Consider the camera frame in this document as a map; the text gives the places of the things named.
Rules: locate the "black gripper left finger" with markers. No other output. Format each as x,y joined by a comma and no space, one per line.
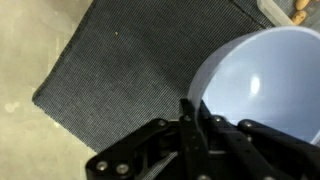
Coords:
186,143

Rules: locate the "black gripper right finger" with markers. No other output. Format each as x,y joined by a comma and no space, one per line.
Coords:
260,150

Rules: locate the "blue bowl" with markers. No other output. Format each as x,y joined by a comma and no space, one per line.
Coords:
266,66

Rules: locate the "dark blue placemat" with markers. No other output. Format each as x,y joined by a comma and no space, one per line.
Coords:
248,6
133,66

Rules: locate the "brown speckled cookie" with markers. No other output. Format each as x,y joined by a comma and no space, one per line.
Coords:
301,4
299,16

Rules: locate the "clear plastic container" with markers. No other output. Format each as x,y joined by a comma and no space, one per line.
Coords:
273,11

